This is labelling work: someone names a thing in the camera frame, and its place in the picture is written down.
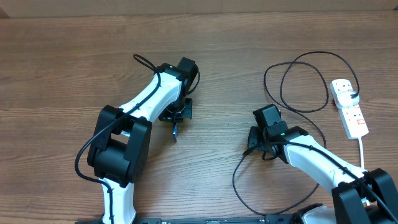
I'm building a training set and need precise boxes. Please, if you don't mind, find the blue Galaxy smartphone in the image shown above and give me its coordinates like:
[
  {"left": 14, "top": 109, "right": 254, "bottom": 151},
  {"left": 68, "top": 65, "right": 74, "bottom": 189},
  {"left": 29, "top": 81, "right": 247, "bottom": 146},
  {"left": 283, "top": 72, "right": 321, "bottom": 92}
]
[{"left": 172, "top": 123, "right": 178, "bottom": 142}]

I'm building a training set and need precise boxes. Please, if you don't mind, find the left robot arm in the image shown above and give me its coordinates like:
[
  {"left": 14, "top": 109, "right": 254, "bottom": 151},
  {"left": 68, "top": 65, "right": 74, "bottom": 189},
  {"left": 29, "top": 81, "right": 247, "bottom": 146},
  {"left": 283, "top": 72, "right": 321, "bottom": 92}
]
[{"left": 82, "top": 54, "right": 200, "bottom": 223}]

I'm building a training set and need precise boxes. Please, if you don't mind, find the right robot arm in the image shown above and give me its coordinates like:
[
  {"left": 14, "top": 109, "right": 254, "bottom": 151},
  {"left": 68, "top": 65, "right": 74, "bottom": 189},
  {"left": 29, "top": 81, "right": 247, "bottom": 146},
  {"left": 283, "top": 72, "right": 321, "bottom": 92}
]
[{"left": 244, "top": 104, "right": 397, "bottom": 224}]

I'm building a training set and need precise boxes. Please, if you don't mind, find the white charger plug adapter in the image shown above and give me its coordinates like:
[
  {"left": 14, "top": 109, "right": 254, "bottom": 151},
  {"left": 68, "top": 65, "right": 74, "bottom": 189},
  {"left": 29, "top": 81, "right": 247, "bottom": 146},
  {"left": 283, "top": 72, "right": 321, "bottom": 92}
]
[{"left": 335, "top": 90, "right": 359, "bottom": 109}]

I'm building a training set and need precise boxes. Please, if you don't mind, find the white power strip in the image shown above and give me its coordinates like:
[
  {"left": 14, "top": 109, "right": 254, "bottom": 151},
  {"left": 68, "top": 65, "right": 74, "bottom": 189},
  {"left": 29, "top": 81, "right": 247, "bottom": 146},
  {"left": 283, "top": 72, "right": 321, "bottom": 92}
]
[{"left": 330, "top": 79, "right": 369, "bottom": 139}]

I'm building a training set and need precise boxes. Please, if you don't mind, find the white power strip cord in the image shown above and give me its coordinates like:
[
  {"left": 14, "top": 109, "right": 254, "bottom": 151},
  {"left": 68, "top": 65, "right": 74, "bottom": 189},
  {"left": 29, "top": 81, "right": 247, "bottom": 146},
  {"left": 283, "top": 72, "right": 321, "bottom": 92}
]
[{"left": 357, "top": 138, "right": 365, "bottom": 170}]

